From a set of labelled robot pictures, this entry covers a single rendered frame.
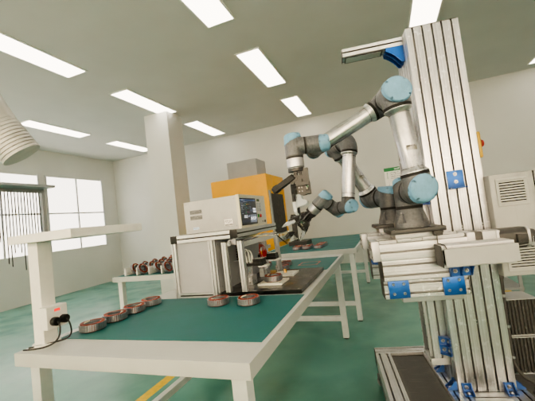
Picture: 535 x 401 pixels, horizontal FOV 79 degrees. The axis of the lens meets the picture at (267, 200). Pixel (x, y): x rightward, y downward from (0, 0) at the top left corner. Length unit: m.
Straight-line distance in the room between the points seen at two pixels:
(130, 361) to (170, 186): 4.90
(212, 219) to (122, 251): 8.12
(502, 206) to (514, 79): 6.13
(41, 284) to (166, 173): 4.61
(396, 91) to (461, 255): 0.70
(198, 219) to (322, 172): 5.47
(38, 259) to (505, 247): 1.86
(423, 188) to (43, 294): 1.61
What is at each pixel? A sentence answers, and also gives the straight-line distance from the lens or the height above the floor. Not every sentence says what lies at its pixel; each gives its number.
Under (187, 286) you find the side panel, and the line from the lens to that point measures 2.02.
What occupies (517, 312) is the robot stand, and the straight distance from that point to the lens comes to 2.03.
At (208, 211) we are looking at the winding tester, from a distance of 2.03.
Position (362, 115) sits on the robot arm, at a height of 1.57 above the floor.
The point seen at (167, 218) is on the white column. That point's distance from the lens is 6.04.
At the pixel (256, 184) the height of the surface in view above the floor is 1.77.
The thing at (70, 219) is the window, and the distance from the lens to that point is 9.10.
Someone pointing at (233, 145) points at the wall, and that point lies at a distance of 8.09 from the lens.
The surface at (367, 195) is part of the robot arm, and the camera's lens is 2.14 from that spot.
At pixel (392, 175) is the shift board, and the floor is 1.74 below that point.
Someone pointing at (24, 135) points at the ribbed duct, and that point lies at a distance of 1.78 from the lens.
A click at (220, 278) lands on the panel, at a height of 0.85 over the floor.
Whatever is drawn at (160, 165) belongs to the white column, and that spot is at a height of 2.33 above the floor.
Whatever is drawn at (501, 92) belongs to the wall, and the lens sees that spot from 7.74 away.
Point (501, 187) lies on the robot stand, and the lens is 1.84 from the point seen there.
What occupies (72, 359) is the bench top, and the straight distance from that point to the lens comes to 1.47.
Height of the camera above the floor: 1.15
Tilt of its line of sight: 3 degrees up
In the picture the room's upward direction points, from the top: 7 degrees counter-clockwise
